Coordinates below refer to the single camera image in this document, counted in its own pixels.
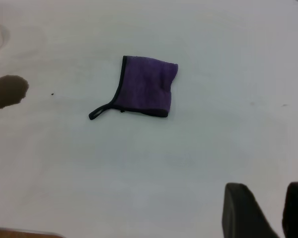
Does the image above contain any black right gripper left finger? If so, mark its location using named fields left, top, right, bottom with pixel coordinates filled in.
left=222, top=182, right=280, bottom=238

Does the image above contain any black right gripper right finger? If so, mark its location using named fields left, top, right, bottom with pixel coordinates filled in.
left=281, top=181, right=298, bottom=238

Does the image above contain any purple cloth with black trim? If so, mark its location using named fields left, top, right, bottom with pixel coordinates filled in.
left=88, top=55, right=179, bottom=121

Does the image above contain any dark brown coffee spill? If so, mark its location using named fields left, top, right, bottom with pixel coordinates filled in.
left=0, top=75, right=30, bottom=109

